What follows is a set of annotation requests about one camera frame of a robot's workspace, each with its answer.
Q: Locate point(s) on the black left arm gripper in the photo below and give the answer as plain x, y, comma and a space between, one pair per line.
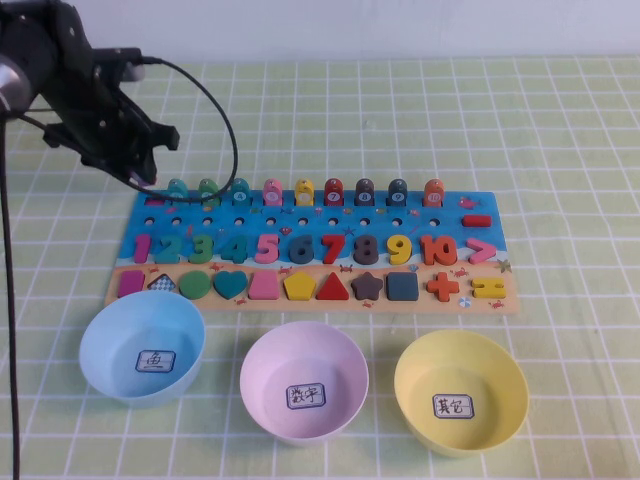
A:
105, 125

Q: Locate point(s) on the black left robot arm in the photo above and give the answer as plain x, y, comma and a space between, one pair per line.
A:
30, 40

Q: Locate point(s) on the magenta number 1 piece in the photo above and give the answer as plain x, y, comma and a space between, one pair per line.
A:
143, 249

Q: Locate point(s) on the teal number 2 piece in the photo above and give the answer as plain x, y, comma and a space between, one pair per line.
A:
167, 257

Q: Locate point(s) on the green number 3 piece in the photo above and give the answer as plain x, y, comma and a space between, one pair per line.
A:
204, 249

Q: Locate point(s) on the magenta rectangle piece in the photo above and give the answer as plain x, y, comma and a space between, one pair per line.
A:
131, 282

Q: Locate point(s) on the green circle piece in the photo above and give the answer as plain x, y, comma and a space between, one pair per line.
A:
195, 285

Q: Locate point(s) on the teal number 4 piece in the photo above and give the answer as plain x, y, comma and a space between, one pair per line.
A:
239, 250

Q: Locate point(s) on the teal heart piece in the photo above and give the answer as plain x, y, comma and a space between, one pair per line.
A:
231, 284

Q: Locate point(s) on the pink number 5 piece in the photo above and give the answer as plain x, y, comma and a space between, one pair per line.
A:
267, 249

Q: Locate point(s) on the light blue plastic bowl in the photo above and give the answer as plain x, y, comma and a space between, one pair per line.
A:
115, 340

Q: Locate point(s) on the pink trapezoid piece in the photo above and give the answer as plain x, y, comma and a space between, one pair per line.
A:
264, 287

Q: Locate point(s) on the slate number 6 piece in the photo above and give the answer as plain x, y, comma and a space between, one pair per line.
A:
301, 255

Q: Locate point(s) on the blue beach puzzle board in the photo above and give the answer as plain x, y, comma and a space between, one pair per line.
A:
320, 222

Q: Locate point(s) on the white label in blue bowl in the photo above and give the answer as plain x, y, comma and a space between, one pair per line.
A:
156, 361

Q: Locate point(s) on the yellow pentagon piece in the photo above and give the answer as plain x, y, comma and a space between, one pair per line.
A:
300, 286

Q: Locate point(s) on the red number 7 piece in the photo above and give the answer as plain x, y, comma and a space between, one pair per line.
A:
335, 247

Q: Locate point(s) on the red triangle piece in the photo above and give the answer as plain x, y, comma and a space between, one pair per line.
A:
333, 290

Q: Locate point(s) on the brown number 8 piece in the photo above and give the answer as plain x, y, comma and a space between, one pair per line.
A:
366, 257

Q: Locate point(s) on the pink plastic bowl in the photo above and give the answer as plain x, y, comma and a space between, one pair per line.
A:
300, 360

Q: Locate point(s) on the brown star piece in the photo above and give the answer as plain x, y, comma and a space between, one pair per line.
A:
367, 286

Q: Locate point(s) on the yellow number 9 piece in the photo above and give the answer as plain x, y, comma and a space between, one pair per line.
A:
400, 242

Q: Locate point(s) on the white label in pink bowl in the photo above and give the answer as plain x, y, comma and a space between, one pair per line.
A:
305, 397

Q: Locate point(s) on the slate square piece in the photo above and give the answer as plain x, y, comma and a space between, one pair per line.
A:
402, 287

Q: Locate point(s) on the orange number 10 piece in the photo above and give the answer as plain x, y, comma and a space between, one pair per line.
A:
431, 250

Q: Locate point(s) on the orange plus sign piece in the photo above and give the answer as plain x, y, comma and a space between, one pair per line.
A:
442, 287

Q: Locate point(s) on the red minus sign piece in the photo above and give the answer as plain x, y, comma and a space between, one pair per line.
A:
477, 221

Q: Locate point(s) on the pink greater-than sign piece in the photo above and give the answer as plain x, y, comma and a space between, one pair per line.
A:
487, 251

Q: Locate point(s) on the yellow equals sign piece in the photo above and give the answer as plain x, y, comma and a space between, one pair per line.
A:
488, 284

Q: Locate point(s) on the yellow plastic bowl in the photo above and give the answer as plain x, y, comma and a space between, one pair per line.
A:
455, 370

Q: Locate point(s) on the white label in yellow bowl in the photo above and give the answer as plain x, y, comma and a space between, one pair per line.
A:
453, 406

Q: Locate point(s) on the teal fish marked 2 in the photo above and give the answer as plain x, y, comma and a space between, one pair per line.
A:
177, 190

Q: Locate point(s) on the green fish marked 3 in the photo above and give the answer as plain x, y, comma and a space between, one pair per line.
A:
208, 189

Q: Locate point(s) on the teal fish marked 4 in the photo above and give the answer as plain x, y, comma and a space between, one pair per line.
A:
241, 192

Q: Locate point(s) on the pink fish marked 5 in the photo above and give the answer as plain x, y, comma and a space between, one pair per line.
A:
273, 192

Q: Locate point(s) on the yellow fish marked 6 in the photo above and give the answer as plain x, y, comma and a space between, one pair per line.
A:
304, 192

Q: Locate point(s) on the red fish marked 7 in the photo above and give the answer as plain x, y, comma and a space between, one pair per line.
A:
334, 192

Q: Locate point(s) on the brown fish marked 8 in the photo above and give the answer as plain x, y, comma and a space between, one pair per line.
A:
365, 192

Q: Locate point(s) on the slate fish marked 9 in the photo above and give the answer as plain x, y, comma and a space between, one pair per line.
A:
397, 192

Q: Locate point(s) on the green checkered tablecloth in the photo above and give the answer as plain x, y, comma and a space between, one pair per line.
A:
400, 125

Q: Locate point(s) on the orange fish marked 10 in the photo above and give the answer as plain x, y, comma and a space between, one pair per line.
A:
434, 192

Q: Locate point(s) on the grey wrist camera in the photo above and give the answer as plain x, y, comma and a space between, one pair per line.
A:
131, 70

